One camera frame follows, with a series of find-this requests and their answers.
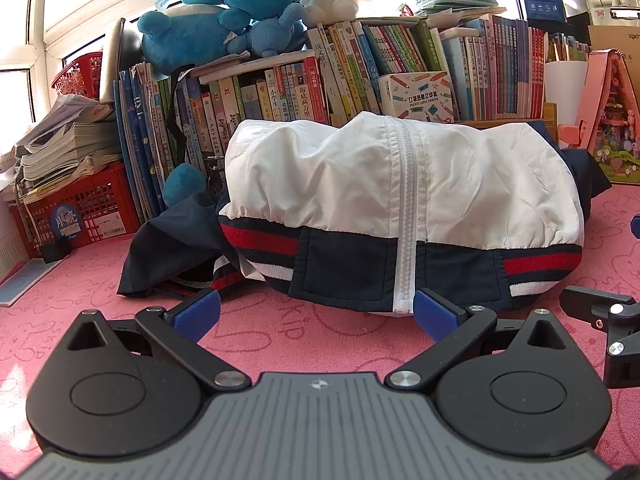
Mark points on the middle row of books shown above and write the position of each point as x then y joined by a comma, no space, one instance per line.
250,100

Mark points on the red plastic crate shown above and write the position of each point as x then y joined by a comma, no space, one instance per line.
89,210

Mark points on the white navy zip jacket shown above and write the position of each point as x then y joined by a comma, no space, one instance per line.
361,217

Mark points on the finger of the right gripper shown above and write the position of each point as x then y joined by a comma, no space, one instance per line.
586,303

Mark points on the white paper cup holder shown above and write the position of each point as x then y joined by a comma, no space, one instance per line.
563,85

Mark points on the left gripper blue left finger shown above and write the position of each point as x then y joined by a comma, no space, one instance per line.
174,334

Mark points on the small black box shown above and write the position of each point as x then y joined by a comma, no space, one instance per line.
56,250

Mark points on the row of blue thin books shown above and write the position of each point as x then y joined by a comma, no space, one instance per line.
149,154

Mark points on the pink triangular toy house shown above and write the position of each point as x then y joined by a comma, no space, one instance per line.
607,121

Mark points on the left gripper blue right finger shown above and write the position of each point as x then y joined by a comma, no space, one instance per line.
459,334

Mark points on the light blue notebook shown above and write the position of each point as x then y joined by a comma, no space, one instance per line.
22,280

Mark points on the stack of paper booklets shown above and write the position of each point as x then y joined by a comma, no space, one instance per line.
76,139

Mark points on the cardboard box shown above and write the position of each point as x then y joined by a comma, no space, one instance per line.
626,39

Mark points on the red basket on top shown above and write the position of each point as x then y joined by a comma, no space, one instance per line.
81,77

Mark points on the white colourful card box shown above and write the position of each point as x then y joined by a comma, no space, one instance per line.
424,96

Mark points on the right shelf row of books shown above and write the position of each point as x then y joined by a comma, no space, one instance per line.
495,64

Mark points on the large blue plush toy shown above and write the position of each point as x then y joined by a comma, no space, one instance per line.
200,33

